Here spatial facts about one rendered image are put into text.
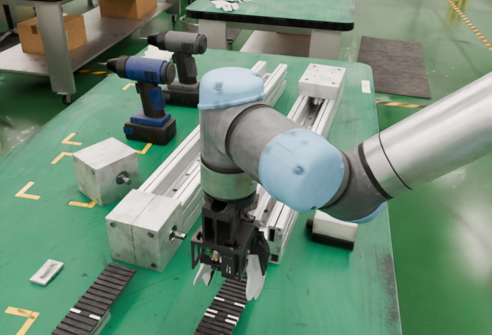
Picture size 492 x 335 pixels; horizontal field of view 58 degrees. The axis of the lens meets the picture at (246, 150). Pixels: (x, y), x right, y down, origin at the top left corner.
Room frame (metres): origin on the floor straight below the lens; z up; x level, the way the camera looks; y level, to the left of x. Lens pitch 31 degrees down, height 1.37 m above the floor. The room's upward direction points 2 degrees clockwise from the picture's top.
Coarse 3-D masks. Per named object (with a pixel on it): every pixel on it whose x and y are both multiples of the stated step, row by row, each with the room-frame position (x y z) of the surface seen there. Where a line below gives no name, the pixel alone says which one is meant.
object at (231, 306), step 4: (216, 300) 0.49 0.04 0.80; (220, 300) 0.48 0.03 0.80; (224, 300) 0.49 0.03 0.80; (212, 304) 0.48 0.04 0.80; (216, 304) 0.48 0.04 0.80; (220, 304) 0.47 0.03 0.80; (224, 304) 0.48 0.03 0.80; (228, 304) 0.48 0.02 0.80; (232, 304) 0.48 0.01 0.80; (236, 304) 0.48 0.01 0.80; (240, 304) 0.48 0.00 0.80; (224, 308) 0.47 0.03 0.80; (228, 308) 0.47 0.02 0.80; (232, 308) 0.47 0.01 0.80; (236, 308) 0.47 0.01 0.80; (240, 308) 0.47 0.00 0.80; (244, 308) 0.47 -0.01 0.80; (240, 312) 0.46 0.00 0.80
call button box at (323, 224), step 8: (320, 216) 0.66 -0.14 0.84; (328, 216) 0.66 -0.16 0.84; (312, 224) 0.69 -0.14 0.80; (320, 224) 0.65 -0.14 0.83; (328, 224) 0.64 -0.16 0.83; (336, 224) 0.64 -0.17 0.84; (344, 224) 0.64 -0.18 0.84; (352, 224) 0.64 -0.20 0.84; (320, 232) 0.65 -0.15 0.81; (328, 232) 0.64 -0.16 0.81; (336, 232) 0.64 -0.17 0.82; (344, 232) 0.63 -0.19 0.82; (352, 232) 0.63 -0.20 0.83; (312, 240) 0.65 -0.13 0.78; (320, 240) 0.65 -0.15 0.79; (328, 240) 0.64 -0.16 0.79; (336, 240) 0.64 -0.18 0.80; (344, 240) 0.64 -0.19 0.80; (352, 240) 0.63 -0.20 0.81; (344, 248) 0.63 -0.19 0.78; (352, 248) 0.63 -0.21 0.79
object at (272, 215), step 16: (304, 96) 1.16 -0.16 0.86; (304, 112) 1.11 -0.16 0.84; (320, 112) 1.05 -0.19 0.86; (336, 112) 1.23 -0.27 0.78; (320, 128) 0.96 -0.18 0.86; (256, 208) 0.69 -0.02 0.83; (272, 208) 0.68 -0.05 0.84; (288, 208) 0.64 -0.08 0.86; (272, 224) 0.60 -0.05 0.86; (288, 224) 0.63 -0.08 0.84; (272, 240) 0.60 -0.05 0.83; (272, 256) 0.61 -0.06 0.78
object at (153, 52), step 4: (148, 48) 1.73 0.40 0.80; (152, 48) 1.73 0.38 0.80; (156, 48) 1.73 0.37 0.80; (144, 52) 1.73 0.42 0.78; (148, 52) 1.68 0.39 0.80; (152, 52) 1.68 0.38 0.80; (156, 52) 1.68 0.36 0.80; (160, 52) 1.68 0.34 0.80; (164, 52) 1.69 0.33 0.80; (168, 52) 1.69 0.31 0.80; (172, 52) 1.70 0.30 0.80; (144, 56) 1.64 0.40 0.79; (148, 56) 1.64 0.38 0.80; (152, 56) 1.64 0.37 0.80; (156, 56) 1.64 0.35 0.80; (160, 56) 1.65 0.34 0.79; (164, 56) 1.65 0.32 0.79; (168, 56) 1.67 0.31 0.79; (168, 60) 1.64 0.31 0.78
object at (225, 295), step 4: (220, 292) 0.50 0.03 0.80; (224, 292) 0.50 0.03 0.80; (228, 292) 0.51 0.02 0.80; (216, 296) 0.50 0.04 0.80; (220, 296) 0.49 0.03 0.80; (224, 296) 0.49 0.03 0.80; (228, 296) 0.49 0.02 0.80; (232, 296) 0.50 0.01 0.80; (236, 296) 0.50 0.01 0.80; (240, 296) 0.50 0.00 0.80; (244, 296) 0.50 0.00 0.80; (228, 300) 0.49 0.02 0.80; (232, 300) 0.49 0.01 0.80; (236, 300) 0.49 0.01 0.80; (240, 300) 0.49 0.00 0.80; (244, 300) 0.49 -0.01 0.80; (244, 304) 0.48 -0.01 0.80
